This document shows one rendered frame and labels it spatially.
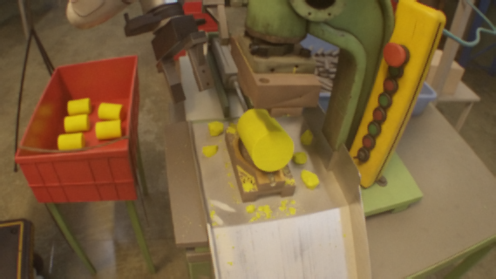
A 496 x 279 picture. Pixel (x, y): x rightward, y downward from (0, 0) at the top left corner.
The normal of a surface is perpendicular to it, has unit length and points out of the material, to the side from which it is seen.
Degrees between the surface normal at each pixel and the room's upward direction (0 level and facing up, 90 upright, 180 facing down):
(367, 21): 90
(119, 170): 90
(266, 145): 74
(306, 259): 30
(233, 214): 0
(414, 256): 0
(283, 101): 90
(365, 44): 90
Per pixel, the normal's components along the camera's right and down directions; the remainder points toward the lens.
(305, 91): 0.20, 0.65
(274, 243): 0.16, -0.33
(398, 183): 0.07, -0.76
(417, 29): -0.81, 0.25
